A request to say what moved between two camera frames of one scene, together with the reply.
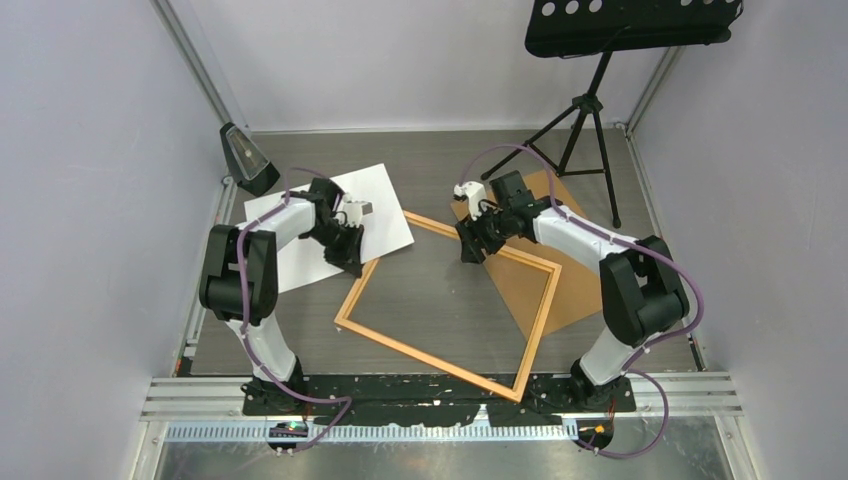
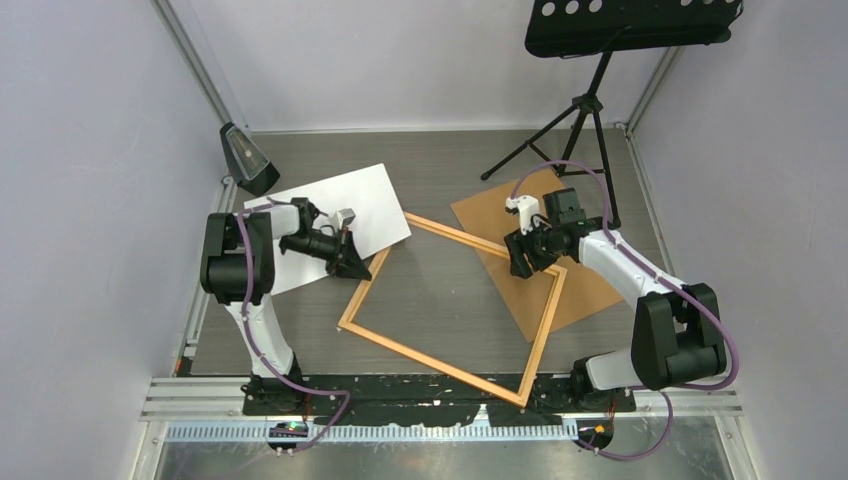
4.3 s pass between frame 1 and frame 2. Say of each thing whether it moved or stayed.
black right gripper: moved
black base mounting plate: stayed
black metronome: stayed
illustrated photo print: stayed
